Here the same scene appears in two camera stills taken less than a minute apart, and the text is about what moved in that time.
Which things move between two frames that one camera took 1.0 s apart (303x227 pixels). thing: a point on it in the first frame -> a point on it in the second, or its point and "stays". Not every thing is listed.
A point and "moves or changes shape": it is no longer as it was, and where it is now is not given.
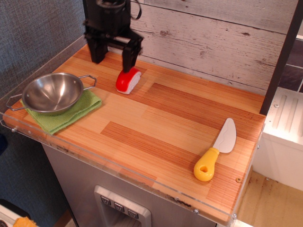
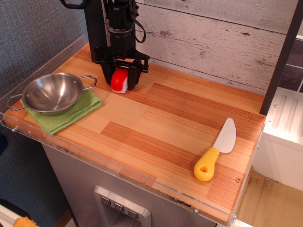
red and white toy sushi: x=126 y=81 moves or changes shape
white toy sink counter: x=279 y=156 stays
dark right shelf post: x=280 y=63 stays
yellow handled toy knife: x=225 y=143 stays
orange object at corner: x=24 y=222 stays
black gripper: x=113 y=24 -> x=122 y=51
